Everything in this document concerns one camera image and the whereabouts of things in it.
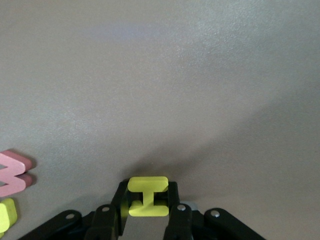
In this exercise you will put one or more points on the pink lowercase letter w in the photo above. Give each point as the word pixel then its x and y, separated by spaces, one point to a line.
pixel 12 165

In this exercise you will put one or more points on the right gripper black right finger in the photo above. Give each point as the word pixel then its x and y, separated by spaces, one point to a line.
pixel 178 220

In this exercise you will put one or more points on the yellow lowercase letter h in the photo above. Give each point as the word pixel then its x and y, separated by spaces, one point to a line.
pixel 7 217

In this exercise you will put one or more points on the yellow uppercase letter H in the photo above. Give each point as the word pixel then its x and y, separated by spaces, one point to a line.
pixel 148 197

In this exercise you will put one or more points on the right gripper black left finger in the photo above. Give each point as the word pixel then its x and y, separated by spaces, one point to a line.
pixel 117 220

